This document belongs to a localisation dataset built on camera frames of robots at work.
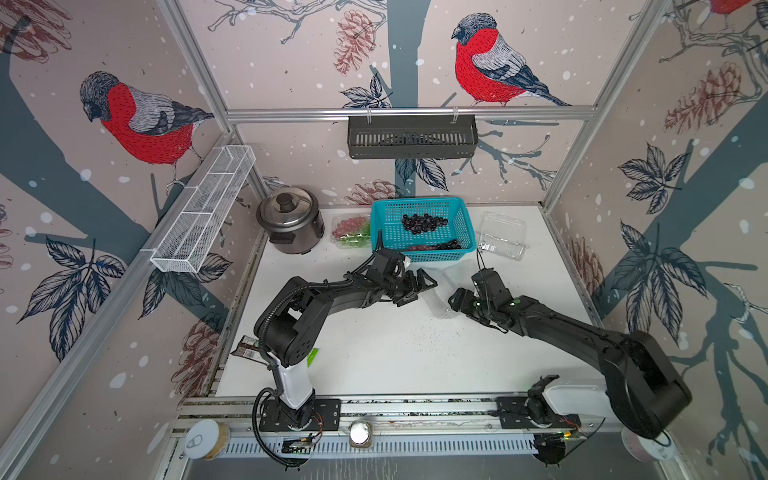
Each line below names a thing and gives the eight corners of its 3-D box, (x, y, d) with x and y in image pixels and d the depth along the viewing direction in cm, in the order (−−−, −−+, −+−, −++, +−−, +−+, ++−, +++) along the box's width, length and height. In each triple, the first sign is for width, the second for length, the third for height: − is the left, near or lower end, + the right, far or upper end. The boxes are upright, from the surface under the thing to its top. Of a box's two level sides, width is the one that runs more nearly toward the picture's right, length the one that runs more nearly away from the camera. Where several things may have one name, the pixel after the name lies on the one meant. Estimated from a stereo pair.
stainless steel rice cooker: (272, 263, 107) (249, 223, 90) (283, 229, 118) (264, 187, 101) (321, 263, 107) (307, 223, 90) (327, 228, 118) (316, 187, 101)
